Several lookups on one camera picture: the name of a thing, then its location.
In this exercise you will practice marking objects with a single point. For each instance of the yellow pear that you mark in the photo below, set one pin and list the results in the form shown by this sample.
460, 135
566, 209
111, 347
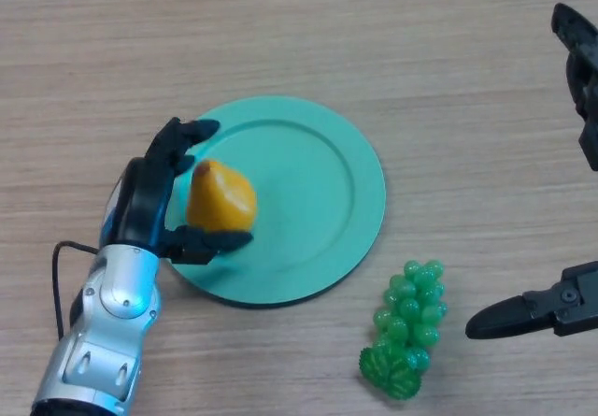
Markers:
219, 201

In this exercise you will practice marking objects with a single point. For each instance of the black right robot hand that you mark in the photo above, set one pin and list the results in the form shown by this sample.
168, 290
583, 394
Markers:
584, 70

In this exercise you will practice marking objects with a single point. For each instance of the green grape bunch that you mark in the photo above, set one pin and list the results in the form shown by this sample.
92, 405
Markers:
402, 327

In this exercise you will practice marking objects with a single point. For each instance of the green round plate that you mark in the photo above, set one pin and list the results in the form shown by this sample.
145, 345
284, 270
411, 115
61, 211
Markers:
303, 210

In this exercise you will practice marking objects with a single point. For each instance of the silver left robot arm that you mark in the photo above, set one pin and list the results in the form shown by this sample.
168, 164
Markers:
107, 322

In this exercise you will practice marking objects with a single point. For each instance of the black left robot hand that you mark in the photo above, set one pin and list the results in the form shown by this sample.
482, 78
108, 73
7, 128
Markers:
140, 201

